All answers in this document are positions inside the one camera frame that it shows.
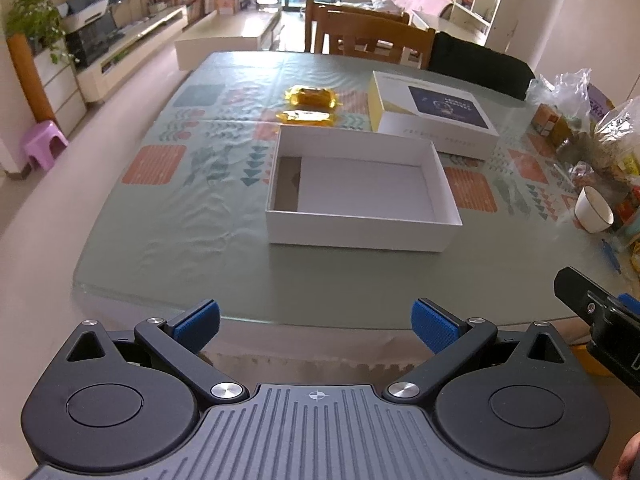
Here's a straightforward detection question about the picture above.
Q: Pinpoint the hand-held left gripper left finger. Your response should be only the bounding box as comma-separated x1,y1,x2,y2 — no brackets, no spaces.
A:
64,299,249,407

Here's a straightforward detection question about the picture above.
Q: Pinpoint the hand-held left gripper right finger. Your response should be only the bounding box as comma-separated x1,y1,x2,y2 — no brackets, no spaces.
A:
382,298,572,406

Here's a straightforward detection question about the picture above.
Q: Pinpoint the white cardboard box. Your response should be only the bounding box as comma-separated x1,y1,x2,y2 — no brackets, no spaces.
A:
265,125,463,253

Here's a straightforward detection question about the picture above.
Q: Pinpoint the yellow snack packet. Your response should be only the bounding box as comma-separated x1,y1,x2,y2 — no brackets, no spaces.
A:
284,86,341,110
276,108,335,127

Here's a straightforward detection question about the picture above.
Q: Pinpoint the patterned green desktop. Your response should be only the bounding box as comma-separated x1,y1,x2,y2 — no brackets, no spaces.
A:
71,51,640,333

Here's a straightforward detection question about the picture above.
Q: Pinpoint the person's right hand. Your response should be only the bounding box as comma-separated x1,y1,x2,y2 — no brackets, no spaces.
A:
614,431,640,480

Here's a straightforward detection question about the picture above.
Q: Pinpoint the blue pen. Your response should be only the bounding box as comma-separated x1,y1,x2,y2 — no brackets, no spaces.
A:
600,240,623,273

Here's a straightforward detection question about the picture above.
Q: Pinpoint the white cup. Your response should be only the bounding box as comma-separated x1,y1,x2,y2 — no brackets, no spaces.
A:
573,185,615,234

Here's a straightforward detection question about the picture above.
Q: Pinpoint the clear bag of snacks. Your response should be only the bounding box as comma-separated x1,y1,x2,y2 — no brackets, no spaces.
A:
555,100,640,256

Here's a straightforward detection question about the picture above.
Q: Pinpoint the orange snack box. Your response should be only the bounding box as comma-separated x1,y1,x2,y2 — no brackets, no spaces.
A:
531,104,563,136

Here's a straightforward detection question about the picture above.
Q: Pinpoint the white box lid dark print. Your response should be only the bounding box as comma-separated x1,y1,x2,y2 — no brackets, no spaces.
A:
368,71,501,156

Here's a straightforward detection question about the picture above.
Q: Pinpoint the purple plastic stool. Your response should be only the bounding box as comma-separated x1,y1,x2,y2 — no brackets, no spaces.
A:
20,120,70,173

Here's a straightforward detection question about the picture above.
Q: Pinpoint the black chair cushion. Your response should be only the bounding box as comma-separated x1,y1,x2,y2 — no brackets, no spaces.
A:
427,31,536,102

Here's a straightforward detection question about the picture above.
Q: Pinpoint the white drawer cabinet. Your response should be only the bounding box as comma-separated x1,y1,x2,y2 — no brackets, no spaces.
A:
32,50,88,136

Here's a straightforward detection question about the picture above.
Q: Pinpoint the white shelf unit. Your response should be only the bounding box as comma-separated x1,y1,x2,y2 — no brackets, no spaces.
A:
450,0,533,53

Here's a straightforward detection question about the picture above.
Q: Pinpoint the white television cabinet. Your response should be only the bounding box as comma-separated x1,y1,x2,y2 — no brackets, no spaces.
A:
75,7,190,103

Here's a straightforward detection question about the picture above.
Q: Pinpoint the white coffee table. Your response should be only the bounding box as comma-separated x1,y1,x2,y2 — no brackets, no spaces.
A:
174,10,282,72

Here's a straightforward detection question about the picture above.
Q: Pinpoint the wooden chair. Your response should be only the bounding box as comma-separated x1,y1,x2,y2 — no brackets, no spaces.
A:
304,0,411,53
314,8,437,70

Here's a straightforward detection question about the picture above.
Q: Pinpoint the brown column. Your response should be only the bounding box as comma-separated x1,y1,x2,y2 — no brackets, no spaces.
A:
7,34,55,123

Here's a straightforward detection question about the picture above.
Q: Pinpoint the black appliance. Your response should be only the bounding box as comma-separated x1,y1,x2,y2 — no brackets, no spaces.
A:
65,12,126,68

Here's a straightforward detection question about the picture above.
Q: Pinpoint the white printer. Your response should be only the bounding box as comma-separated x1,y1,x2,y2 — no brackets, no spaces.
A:
57,0,111,33

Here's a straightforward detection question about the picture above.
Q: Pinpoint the green potted plant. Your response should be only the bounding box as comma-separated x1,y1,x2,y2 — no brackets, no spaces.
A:
4,0,76,63

